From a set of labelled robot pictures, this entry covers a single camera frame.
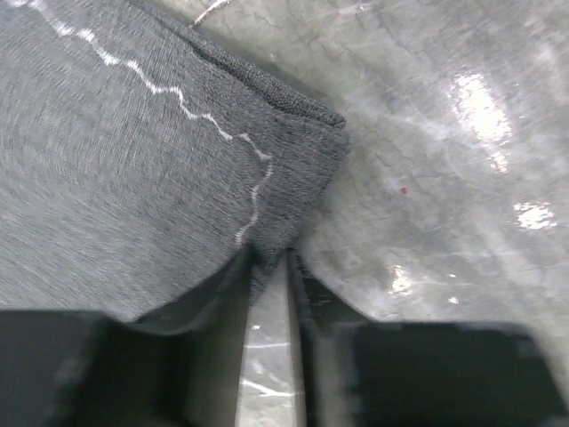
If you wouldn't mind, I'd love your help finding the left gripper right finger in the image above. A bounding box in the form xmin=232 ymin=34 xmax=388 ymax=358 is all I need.
xmin=286 ymin=250 xmax=568 ymax=426

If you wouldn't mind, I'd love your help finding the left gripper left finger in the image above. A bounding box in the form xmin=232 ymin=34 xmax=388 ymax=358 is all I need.
xmin=1 ymin=247 xmax=253 ymax=426

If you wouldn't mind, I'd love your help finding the grey cloth napkin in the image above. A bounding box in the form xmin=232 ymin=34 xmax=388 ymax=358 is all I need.
xmin=1 ymin=1 xmax=349 ymax=319

